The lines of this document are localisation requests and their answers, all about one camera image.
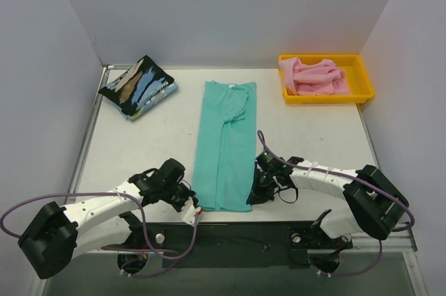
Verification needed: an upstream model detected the folded black printed t shirt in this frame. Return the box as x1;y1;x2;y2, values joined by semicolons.
99;55;175;115

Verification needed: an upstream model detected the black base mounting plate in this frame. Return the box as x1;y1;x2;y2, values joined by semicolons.
100;221;355;271

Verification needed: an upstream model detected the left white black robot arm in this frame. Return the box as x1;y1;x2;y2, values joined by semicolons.
18;159;202;279

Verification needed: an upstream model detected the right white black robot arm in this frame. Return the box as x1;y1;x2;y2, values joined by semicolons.
247;152;409;247

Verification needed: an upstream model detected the yellow plastic tray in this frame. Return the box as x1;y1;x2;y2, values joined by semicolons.
278;54;374;104

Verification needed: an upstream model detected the pink t shirt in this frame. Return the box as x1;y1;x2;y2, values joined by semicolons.
278;57;351;96

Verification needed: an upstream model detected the aluminium front rail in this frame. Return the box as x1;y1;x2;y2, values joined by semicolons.
69;222;418;254

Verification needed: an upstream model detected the teal t shirt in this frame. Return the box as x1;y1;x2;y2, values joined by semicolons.
192;81;257;212

